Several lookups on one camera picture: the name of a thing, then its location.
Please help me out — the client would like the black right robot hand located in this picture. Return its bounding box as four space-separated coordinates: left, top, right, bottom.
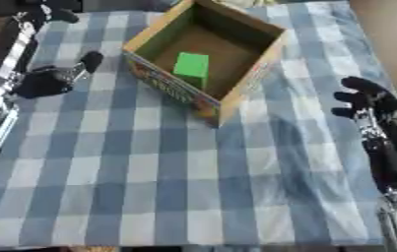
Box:
329 76 397 195

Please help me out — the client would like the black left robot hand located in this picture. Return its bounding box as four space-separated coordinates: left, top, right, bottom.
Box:
10 50 105 100

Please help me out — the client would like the tan cardboard box green inside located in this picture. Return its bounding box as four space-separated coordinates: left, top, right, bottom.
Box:
120 0 290 128

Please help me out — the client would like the green block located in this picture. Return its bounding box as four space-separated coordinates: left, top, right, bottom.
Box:
170 51 212 91

